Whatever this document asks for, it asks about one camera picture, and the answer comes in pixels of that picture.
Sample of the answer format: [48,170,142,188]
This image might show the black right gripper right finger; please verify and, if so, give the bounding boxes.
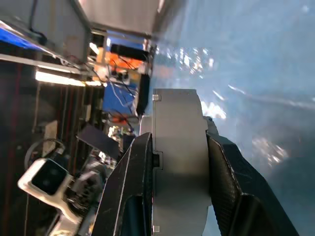
[203,117,300,236]

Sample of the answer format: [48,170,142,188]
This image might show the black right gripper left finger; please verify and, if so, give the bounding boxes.
[92,132,155,236]

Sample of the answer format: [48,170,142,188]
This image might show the silver motor housing copper coils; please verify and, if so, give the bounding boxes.
[152,88,213,233]

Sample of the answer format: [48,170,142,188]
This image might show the blue crate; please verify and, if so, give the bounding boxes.
[102,82,141,114]

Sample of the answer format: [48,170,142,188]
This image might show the bright light strip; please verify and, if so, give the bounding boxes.
[35,70,86,87]

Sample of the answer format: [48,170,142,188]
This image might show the blue table mat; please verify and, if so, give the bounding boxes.
[147,0,315,236]

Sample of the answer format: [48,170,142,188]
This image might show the orange cloth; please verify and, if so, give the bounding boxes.
[97,51,145,72]

